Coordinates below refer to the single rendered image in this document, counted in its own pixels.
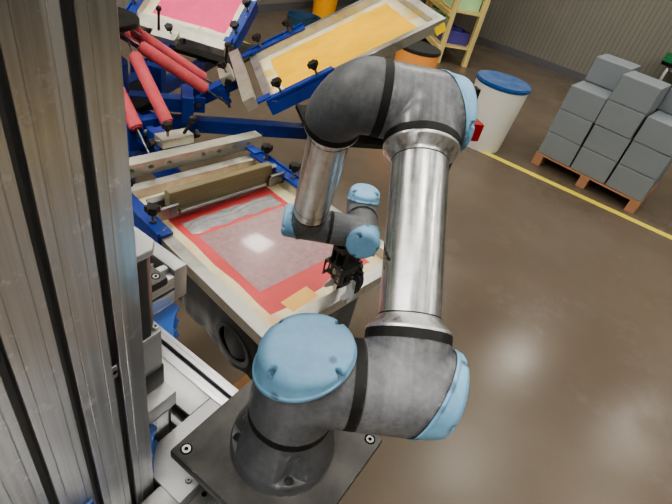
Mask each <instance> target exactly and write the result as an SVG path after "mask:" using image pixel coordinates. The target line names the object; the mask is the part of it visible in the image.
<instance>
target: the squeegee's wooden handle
mask: <svg viewBox="0 0 672 504"><path fill-rule="evenodd" d="M270 175H272V164H271V163H270V162H268V161H267V162H263V163H260V164H256V165H253V166H249V167H245V168H242V169H238V170H234V171H231V172H227V173H224V174H220V175H216V176H213V177H209V178H205V179H202V180H198V181H195V182H191V183H187V184H184V185H180V186H176V187H173V188H169V189H166V190H165V191H164V195H165V207H166V206H169V205H172V204H176V203H179V206H178V211H179V208H182V207H186V206H189V205H192V204H195V203H199V202H202V201H205V200H208V199H212V198H215V197H218V196H221V195H224V194H228V193H231V192H234V191H237V190H241V189H244V188H247V187H250V186H253V185H257V184H260V183H263V182H265V183H268V177H269V176H270Z"/></svg>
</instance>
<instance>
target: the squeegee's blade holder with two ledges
mask: <svg viewBox="0 0 672 504"><path fill-rule="evenodd" d="M265 186H267V183H265V182H263V183H260V184H257V185H253V186H250V187H247V188H244V189H241V190H237V191H234V192H231V193H228V194H224V195H221V196H218V197H215V198H212V199H208V200H205V201H202V202H199V203H195V204H192V205H189V206H186V207H182V208H179V212H180V213H183V212H186V211H190V210H193V209H196V208H199V207H202V206H205V205H208V204H212V203H215V202H218V201H221V200H224V199H227V198H230V197H234V196H237V195H240V194H243V193H246V192H249V191H252V190H256V189H259V188H262V187H265Z"/></svg>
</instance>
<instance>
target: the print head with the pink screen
mask: <svg viewBox="0 0 672 504"><path fill-rule="evenodd" d="M260 1H261V0H130V2H129V3H128V5H127V6H126V8H125V9H127V10H129V11H131V12H133V13H135V14H136V15H137V16H138V17H139V18H140V26H139V27H140V28H141V29H142V30H144V31H146V32H147V33H149V34H150V35H152V36H153V37H154V38H156V39H157V40H159V41H160V42H162V43H163V44H165V45H166V46H168V47H169V48H171V49H172V50H174V49H175V47H176V45H177V43H180V44H183V45H186V46H190V47H193V48H196V49H200V50H203V51H207V52H210V53H213V54H217V55H220V56H223V57H225V51H226V47H225V46H224V43H225V42H226V41H228V42H230V43H231V47H230V48H229V50H232V51H233V50H235V49H237V48H238V50H239V48H240V46H241V44H242V42H243V40H244V38H245V36H246V34H247V33H248V31H249V29H250V27H251V25H252V23H253V21H254V19H255V17H256V15H257V13H258V5H259V3H260ZM229 50H228V51H229Z"/></svg>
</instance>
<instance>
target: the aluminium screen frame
mask: <svg viewBox="0 0 672 504"><path fill-rule="evenodd" d="M256 164H260V162H259V161H257V160H256V159H255V158H253V157H252V156H250V155H247V156H243V157H239V158H235V159H231V160H227V161H223V162H219V163H215V164H211V165H207V166H203V167H199V168H195V169H192V170H188V171H184V172H180V173H176V174H172V175H168V176H164V177H160V178H156V179H152V180H148V181H144V182H140V183H136V184H133V187H131V191H132V193H133V194H134V195H135V196H136V197H137V198H138V199H140V198H144V197H147V196H151V195H154V194H158V193H162V192H164V191H165V190H166V189H169V188H173V187H176V186H180V185H184V184H187V183H191V182H195V181H198V180H202V179H205V178H209V177H213V176H216V175H220V174H224V173H227V172H231V171H234V170H238V169H242V168H245V167H249V166H253V165H256ZM279 185H280V186H281V187H283V188H284V189H285V190H287V191H288V192H290V193H291V194H292V195H294V196H295V197H296V192H297V188H296V187H294V186H293V185H291V184H290V183H289V182H287V181H286V180H284V182H283V183H280V184H279ZM161 246H162V247H164V248H165V249H166V250H168V251H169V252H171V253H172V254H173V255H175V256H176V257H178V258H179V259H180V260H182V261H183V262H184V263H186V264H187V275H188V276H189V277H190V278H191V279H192V280H193V281H194V282H195V283H196V284H197V285H198V286H199V287H200V288H201V289H202V290H203V291H204V292H205V293H206V294H207V295H208V296H209V297H210V298H211V299H212V300H213V301H214V302H215V303H216V304H217V305H218V306H219V307H220V308H221V309H222V310H223V311H224V312H225V313H226V314H227V315H228V316H229V317H230V318H231V319H232V320H233V321H234V322H235V323H236V324H237V325H238V326H239V327H240V328H241V329H242V330H243V331H244V332H245V333H246V334H247V335H248V336H249V337H250V338H251V339H252V340H253V341H254V342H255V343H256V344H257V345H258V346H259V343H260V341H261V339H262V337H263V335H264V334H265V333H266V331H267V330H268V329H269V328H270V327H269V326H268V325H267V324H266V323H265V322H264V321H263V320H261V319H260V318H259V317H258V316H257V315H256V314H255V313H254V312H253V311H252V310H251V309H250V308H249V307H248V306H247V305H246V304H245V303H244V302H243V301H242V300H241V299H239V298H238V297H237V296H236V295H235V294H234V293H233V292H232V291H231V290H230V289H229V288H228V287H227V286H226V285H225V284H224V283H223V282H222V281H221V280H220V279H218V278H217V277H216V276H215V275H214V274H213V273H212V272H211V271H210V270H209V269H208V268H207V267H206V266H205V265H204V264H203V263H202V262H201V261H200V260H199V259H198V258H196V257H195V256H194V255H193V254H192V253H191V252H190V251H189V250H188V249H187V248H186V247H185V246H184V245H183V244H182V243H181V242H180V241H179V240H178V239H177V238H176V237H174V236H173V235H170V236H168V237H165V238H162V239H161ZM383 252H384V241H382V240H381V239H380V247H379V249H378V251H377V252H376V255H377V256H378V257H380V258H381V259H382V260H383ZM381 275H382V264H381V265H379V266H378V267H376V268H374V269H372V270H370V271H369V272H367V273H365V274H364V282H363V285H362V287H361V289H360V290H359V292H358V293H357V294H356V296H355V297H354V298H353V300H355V299H356V298H358V297H360V296H361V295H363V294H365V293H366V292H368V291H370V290H371V289H373V288H375V287H376V286H378V285H380V284H381ZM346 287H347V285H346V286H344V287H342V288H338V289H337V290H335V291H333V292H331V293H330V294H328V295H326V296H324V297H322V298H321V299H319V300H317V301H315V302H314V303H312V304H310V305H308V306H306V307H305V308H303V309H301V310H299V311H297V312H296V313H294V314H299V313H319V314H324V315H327V316H328V315H330V314H332V313H333V312H335V311H337V310H338V309H340V308H342V307H343V306H345V305H347V304H348V303H347V304H346V303H345V302H346V300H343V301H341V300H340V297H341V295H342V294H343V292H344V291H345V290H346ZM353 300H352V301H353ZM352 301H350V302H352ZM350 302H349V303H350ZM294 314H292V315H294Z"/></svg>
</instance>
